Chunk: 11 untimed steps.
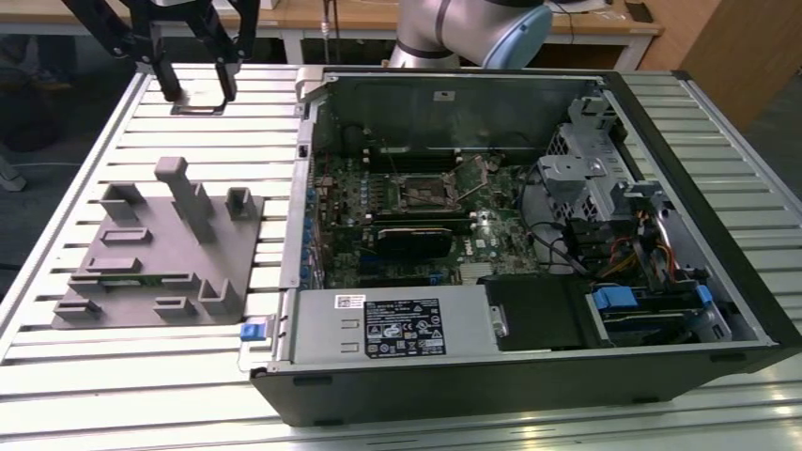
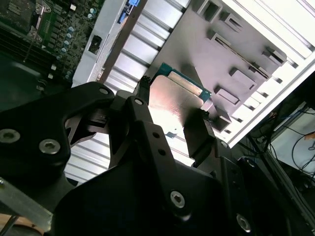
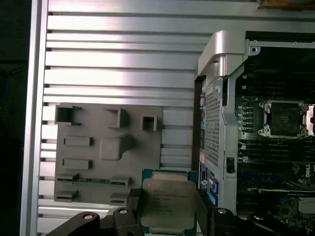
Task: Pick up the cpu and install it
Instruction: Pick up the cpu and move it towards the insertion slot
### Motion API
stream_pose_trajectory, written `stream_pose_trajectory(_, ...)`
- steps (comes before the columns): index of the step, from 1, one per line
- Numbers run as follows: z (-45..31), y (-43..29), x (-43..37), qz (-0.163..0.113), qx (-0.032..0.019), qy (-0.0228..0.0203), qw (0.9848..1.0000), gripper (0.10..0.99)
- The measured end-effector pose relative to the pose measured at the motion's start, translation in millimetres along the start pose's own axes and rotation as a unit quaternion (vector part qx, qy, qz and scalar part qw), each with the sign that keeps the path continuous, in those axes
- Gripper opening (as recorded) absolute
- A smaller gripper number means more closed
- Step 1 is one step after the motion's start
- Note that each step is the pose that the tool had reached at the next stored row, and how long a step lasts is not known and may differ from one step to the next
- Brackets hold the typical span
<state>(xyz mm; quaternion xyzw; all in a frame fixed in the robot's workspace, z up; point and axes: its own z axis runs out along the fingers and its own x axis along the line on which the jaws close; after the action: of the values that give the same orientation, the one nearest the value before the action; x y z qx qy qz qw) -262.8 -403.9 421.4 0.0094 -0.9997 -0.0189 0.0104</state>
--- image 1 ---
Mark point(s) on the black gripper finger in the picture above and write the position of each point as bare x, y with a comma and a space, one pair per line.
227, 80
169, 61

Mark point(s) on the silver CPU chip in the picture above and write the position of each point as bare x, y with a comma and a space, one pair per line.
198, 101

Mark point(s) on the CPU socket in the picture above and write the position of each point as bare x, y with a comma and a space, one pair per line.
426, 192

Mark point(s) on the white box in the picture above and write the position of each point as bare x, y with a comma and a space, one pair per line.
270, 4

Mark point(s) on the seated person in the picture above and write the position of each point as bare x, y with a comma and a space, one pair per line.
54, 77

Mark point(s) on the wooden desk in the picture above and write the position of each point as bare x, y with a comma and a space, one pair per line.
38, 19

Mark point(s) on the white label sticker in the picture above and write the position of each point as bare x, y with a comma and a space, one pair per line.
444, 95

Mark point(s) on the grey parts rack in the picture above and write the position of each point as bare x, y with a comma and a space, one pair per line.
170, 263

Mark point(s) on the green RAM stick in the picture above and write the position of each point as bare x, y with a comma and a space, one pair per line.
147, 281

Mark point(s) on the small graphics card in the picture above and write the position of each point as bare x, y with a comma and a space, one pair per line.
414, 244

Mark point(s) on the blue case latch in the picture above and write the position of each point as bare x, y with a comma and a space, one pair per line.
253, 331

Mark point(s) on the green motherboard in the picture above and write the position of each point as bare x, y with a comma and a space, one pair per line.
501, 235

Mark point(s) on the silver power supply unit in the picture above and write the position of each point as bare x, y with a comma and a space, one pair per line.
326, 329

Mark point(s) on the silver chipset heatsink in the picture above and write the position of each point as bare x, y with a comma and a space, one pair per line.
477, 271

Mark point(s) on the perforated metal drive cage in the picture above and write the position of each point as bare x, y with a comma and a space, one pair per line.
582, 141

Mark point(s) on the small black flat device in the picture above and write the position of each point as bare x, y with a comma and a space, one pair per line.
640, 11

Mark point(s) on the black plastic drive cover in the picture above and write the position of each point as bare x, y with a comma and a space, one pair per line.
540, 315

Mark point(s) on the black PC case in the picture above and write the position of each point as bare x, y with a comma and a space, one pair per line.
438, 394

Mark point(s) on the hard disk in blue carrier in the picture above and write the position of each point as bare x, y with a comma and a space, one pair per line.
613, 298

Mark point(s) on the wooden cabinet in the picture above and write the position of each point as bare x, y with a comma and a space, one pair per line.
752, 47

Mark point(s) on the blue plastic bay tab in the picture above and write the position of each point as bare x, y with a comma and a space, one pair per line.
704, 295

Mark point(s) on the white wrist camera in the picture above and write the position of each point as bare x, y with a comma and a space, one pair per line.
179, 3

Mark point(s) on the grey plastic bracket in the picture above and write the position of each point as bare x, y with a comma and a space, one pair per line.
640, 195

